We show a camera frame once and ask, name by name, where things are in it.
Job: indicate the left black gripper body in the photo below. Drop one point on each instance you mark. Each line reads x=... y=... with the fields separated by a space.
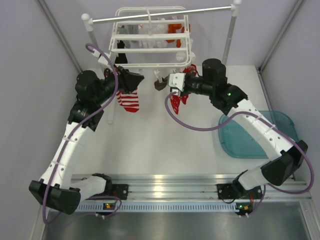
x=121 y=84

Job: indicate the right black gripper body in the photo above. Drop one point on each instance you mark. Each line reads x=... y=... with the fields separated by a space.
x=194 y=86

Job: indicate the brown grey sock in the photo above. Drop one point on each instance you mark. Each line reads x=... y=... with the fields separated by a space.
x=160 y=85

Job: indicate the white clip sock hanger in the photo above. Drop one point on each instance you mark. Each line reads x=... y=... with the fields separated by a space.
x=148 y=49

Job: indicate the red snowflake sock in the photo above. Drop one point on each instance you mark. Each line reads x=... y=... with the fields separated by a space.
x=175 y=101

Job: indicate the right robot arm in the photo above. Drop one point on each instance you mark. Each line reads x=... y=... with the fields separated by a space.
x=285 y=155

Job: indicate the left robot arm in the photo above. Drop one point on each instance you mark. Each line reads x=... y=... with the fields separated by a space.
x=55 y=189

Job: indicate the black sock right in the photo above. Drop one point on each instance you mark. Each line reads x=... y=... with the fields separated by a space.
x=121 y=59

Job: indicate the black sock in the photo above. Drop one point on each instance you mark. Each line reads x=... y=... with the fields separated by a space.
x=121 y=59
x=120 y=44

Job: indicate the red white striped sock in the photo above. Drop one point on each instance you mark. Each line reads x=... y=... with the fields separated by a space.
x=129 y=101

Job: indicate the black sock left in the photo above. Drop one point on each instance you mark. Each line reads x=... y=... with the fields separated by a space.
x=120 y=44

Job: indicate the silver drying rack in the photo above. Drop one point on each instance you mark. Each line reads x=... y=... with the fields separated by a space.
x=90 y=22

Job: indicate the orange sock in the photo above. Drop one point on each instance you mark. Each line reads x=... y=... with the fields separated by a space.
x=176 y=28

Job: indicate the teal plastic basin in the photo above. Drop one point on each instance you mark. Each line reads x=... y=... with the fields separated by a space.
x=238 y=143

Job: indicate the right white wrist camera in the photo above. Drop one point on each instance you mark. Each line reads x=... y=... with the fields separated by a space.
x=176 y=82

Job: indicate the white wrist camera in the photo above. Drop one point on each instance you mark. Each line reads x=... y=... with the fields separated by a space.
x=102 y=61
x=176 y=82

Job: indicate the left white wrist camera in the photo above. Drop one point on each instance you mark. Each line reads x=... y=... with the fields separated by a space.
x=102 y=61

